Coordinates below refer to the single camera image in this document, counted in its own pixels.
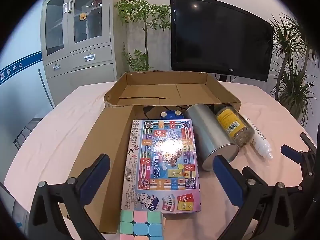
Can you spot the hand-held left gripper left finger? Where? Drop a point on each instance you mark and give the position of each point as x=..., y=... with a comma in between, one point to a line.
x=96, y=177

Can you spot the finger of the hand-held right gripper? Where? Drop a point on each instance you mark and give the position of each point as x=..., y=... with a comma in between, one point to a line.
x=307, y=140
x=291, y=153

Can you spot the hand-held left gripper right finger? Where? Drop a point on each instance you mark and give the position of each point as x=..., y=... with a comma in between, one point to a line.
x=227, y=182

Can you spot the white plastic bottle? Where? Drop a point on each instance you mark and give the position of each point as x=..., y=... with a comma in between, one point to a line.
x=260, y=142

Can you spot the silver tin can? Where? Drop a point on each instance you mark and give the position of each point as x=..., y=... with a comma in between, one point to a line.
x=207, y=135

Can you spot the yellow label glass jar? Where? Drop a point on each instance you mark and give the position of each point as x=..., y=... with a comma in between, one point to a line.
x=232, y=125

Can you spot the pastel puzzle cube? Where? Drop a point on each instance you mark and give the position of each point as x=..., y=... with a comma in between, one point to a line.
x=140, y=227

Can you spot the colourful board game box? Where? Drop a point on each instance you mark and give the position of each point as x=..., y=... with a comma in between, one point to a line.
x=162, y=160

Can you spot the blue stapler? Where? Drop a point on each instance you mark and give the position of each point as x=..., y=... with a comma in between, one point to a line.
x=172, y=116

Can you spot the brown cardboard box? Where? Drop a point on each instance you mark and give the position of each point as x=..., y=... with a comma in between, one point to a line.
x=150, y=92

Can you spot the green palm plant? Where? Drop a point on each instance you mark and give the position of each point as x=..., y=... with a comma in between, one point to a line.
x=292, y=90

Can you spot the pink tablecloth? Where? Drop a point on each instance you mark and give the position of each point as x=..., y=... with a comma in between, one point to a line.
x=62, y=130

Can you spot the dark chair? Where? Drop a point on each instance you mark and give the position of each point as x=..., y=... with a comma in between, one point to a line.
x=23, y=136

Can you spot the television stand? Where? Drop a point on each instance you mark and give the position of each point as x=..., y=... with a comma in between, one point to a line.
x=226, y=77

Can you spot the grey metal cabinet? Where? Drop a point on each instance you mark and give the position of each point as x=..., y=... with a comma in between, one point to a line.
x=82, y=62

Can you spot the black television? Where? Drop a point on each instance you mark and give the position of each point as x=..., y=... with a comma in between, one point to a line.
x=220, y=35

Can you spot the orange cabinet sticker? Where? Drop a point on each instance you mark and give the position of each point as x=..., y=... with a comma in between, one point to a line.
x=82, y=16

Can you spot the tall leafy green plant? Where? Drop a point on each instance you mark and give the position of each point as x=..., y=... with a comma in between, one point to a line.
x=145, y=12

